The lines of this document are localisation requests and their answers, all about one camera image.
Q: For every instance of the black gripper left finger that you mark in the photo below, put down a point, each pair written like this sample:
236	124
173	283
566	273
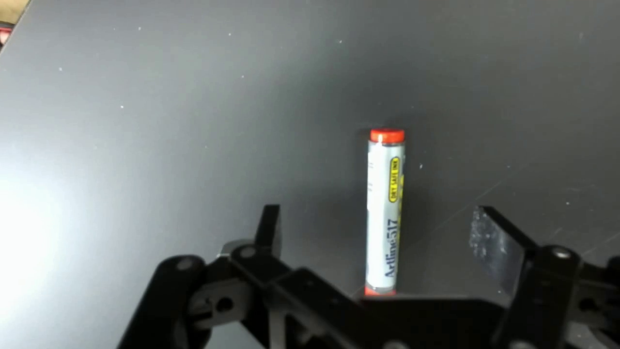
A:
258	290

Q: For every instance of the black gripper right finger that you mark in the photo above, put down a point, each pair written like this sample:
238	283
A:
554	296

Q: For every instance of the red marker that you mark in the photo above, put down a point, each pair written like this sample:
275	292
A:
384	213

